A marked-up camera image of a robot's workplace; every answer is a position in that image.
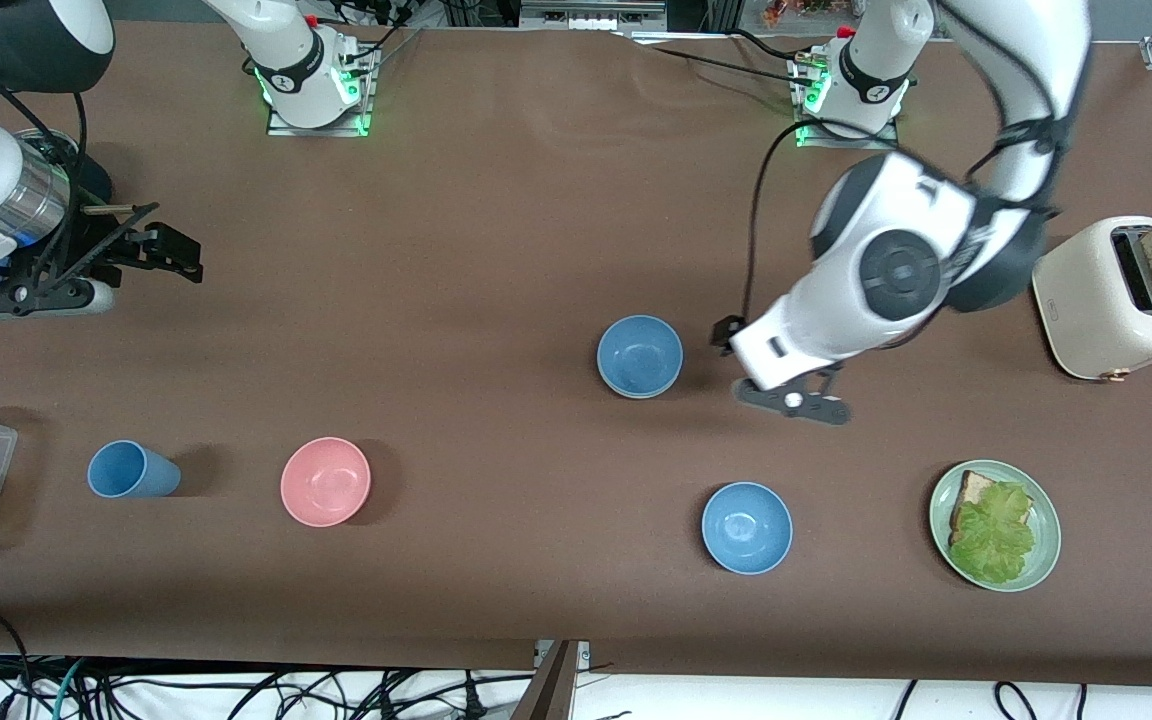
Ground black pot with blue handle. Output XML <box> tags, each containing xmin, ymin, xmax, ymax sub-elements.
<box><xmin>68</xmin><ymin>145</ymin><xmax>115</xmax><ymax>209</ymax></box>

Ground brown table mat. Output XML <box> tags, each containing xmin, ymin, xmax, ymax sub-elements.
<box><xmin>0</xmin><ymin>22</ymin><xmax>1152</xmax><ymax>689</ymax></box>

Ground black cable on mat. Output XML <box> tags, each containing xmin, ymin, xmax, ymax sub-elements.
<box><xmin>731</xmin><ymin>28</ymin><xmax>802</xmax><ymax>63</ymax></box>
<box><xmin>648</xmin><ymin>45</ymin><xmax>817</xmax><ymax>89</ymax></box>

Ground blue plastic cup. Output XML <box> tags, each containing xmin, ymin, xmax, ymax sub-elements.
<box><xmin>87</xmin><ymin>440</ymin><xmax>182</xmax><ymax>499</ymax></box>

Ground blue bowl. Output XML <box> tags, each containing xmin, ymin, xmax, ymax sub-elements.
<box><xmin>701</xmin><ymin>482</ymin><xmax>794</xmax><ymax>576</ymax></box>
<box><xmin>597</xmin><ymin>315</ymin><xmax>684</xmax><ymax>397</ymax></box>

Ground glass pot lid blue knob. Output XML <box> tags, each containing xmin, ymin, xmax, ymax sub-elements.
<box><xmin>14</xmin><ymin>127</ymin><xmax>83</xmax><ymax>166</ymax></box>

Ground colourful background items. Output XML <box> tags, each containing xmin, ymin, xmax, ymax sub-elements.
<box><xmin>761</xmin><ymin>0</ymin><xmax>839</xmax><ymax>27</ymax></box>

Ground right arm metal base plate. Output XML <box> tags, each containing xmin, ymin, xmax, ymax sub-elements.
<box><xmin>264</xmin><ymin>48</ymin><xmax>378</xmax><ymax>139</ymax></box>

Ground pink bowl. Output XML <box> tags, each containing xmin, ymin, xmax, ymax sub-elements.
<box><xmin>280</xmin><ymin>437</ymin><xmax>372</xmax><ymax>528</ymax></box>

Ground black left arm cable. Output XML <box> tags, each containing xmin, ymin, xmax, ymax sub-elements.
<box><xmin>741</xmin><ymin>118</ymin><xmax>902</xmax><ymax>323</ymax></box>

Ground pale green plate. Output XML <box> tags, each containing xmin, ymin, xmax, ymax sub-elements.
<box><xmin>929</xmin><ymin>460</ymin><xmax>1063</xmax><ymax>593</ymax></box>

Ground cream white toaster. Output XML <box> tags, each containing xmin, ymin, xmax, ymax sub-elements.
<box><xmin>1031</xmin><ymin>216</ymin><xmax>1152</xmax><ymax>382</ymax></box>

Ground dark metal post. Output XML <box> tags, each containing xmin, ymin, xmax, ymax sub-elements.
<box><xmin>511</xmin><ymin>640</ymin><xmax>583</xmax><ymax>720</ymax></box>

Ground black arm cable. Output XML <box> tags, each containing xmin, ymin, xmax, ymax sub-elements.
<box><xmin>741</xmin><ymin>118</ymin><xmax>902</xmax><ymax>323</ymax></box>
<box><xmin>0</xmin><ymin>85</ymin><xmax>97</xmax><ymax>286</ymax></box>

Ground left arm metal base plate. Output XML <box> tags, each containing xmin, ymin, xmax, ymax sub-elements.
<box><xmin>792</xmin><ymin>55</ymin><xmax>903</xmax><ymax>152</ymax></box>

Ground green lettuce leaf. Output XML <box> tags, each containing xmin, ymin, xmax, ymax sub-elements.
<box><xmin>948</xmin><ymin>482</ymin><xmax>1037</xmax><ymax>586</ymax></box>

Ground teal floor cable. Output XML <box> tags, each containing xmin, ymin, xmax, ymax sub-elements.
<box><xmin>51</xmin><ymin>658</ymin><xmax>89</xmax><ymax>720</ymax></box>

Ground bread slice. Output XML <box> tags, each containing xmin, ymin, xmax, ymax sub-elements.
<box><xmin>949</xmin><ymin>470</ymin><xmax>1001</xmax><ymax>546</ymax></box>

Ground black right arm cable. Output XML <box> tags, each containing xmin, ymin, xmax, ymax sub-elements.
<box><xmin>0</xmin><ymin>85</ymin><xmax>97</xmax><ymax>286</ymax></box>

